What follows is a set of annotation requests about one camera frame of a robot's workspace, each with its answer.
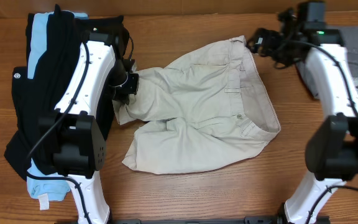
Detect beige cotton shorts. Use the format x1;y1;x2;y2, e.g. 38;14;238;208
114;36;281;174

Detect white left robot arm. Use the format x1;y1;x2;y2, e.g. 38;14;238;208
34;28;139;223

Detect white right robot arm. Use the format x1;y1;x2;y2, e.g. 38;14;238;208
244;1;358;224

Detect black garment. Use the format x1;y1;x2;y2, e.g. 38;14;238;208
4;6;129;180

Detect light blue garment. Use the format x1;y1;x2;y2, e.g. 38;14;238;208
18;11;88;204

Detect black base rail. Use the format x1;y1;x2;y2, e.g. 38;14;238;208
54;205;331;224

